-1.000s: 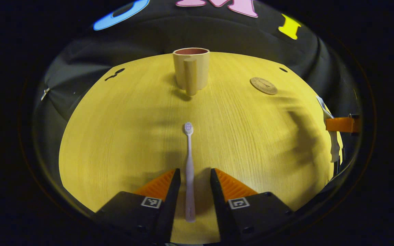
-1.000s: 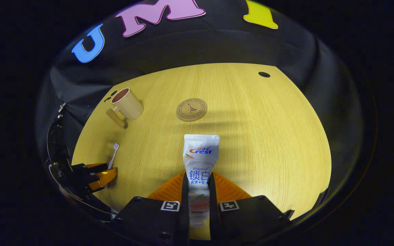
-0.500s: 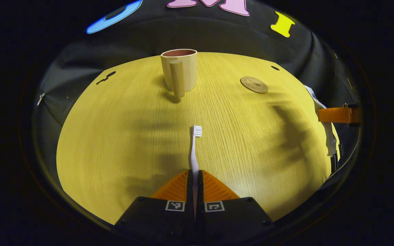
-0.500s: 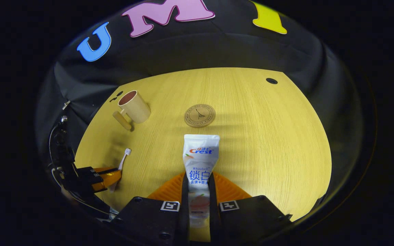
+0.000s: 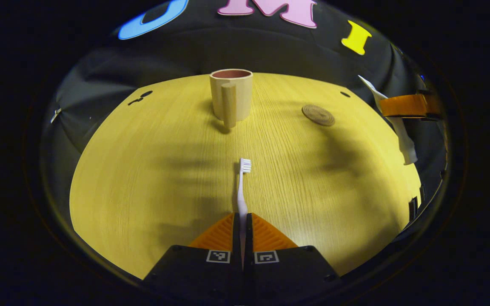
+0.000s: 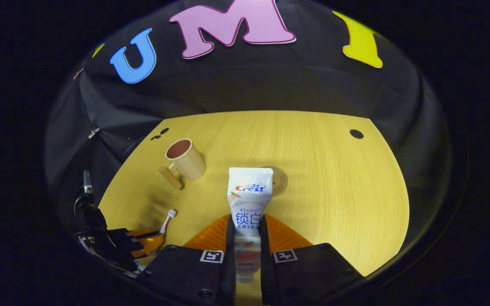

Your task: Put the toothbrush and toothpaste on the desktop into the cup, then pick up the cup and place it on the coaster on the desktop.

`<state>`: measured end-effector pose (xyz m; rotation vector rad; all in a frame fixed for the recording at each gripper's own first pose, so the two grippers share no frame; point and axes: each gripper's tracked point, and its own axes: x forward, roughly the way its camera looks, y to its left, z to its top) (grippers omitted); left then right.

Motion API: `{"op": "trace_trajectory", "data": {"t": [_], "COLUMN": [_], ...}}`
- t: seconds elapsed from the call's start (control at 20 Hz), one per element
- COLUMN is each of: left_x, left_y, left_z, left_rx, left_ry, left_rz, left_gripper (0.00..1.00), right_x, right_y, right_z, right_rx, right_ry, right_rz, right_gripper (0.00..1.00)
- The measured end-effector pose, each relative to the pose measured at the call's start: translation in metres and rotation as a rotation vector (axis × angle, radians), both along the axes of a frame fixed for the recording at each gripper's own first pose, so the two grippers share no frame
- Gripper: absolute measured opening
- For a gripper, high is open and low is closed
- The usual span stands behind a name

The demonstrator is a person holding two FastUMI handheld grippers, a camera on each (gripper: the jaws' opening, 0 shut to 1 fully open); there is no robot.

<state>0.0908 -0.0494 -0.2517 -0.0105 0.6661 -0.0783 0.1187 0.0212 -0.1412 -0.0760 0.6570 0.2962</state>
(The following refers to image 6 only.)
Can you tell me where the white toothpaste tube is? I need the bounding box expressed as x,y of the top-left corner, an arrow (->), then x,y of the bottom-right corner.
227,167 -> 274,283

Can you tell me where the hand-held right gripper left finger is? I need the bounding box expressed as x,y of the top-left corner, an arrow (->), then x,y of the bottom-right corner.
137,214 -> 237,306

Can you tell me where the black backdrop cloth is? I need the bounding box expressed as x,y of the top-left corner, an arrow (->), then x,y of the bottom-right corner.
45,0 -> 452,272

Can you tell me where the beige cup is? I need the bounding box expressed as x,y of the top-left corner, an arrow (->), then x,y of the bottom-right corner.
159,139 -> 207,190

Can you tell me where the white toothbrush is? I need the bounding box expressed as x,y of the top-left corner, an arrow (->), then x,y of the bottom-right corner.
149,209 -> 177,255

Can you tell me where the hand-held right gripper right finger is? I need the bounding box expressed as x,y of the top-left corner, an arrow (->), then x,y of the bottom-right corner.
260,214 -> 362,306

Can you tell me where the wooden desktop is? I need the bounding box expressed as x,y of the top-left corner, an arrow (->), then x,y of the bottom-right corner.
98,110 -> 410,306

